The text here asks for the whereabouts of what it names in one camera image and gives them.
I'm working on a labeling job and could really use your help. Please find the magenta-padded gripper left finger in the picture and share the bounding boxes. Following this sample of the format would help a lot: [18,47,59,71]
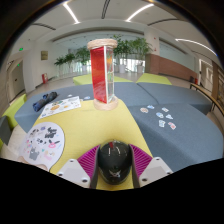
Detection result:
[55,144,101,190]

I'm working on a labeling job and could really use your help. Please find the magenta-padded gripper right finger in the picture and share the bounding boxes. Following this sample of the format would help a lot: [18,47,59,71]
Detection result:
[128,143,174,189]

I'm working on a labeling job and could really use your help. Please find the black computer mouse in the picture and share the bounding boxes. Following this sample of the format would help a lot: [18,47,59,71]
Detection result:
[97,139,133,186]

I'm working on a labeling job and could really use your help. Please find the round white printed mouse pad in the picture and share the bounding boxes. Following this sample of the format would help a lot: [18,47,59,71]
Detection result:
[18,121,66,172]

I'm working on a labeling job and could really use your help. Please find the small stickers group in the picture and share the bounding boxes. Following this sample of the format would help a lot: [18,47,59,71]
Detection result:
[139,104,178,131]

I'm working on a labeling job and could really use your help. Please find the white sticker sheet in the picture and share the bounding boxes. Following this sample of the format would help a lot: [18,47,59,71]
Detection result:
[39,95,82,120]

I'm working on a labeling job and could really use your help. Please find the large grey upholstered seat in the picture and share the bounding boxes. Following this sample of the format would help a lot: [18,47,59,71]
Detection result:
[14,82,159,133]

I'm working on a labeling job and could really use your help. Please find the small dark grey pouf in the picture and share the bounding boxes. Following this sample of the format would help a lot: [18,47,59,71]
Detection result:
[0,115,13,145]

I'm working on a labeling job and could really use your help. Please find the lime green bench seat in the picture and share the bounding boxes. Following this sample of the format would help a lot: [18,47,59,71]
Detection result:
[1,93,28,130]

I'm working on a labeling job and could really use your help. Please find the lime green upholstered seat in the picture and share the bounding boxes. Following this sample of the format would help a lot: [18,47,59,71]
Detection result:
[72,73,133,87]
[135,72,173,86]

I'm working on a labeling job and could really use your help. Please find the dark wooden chair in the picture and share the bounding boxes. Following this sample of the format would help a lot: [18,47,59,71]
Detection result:
[189,81,224,118]

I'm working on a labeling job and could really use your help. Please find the red fire extinguisher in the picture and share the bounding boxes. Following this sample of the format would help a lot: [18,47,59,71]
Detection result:
[41,73,50,85]

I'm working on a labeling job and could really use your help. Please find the brown wooden counter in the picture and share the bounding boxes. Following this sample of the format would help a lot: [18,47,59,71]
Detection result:
[144,53,198,82]

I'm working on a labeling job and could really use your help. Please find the potted green plants row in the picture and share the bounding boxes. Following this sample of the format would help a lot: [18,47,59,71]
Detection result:
[54,34,154,76]

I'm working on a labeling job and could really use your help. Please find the ceiling strip lights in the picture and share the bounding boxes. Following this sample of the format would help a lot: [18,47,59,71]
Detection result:
[61,1,218,57]

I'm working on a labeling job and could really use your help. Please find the brown wall plaque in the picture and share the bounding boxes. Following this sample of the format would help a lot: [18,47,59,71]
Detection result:
[40,50,50,61]

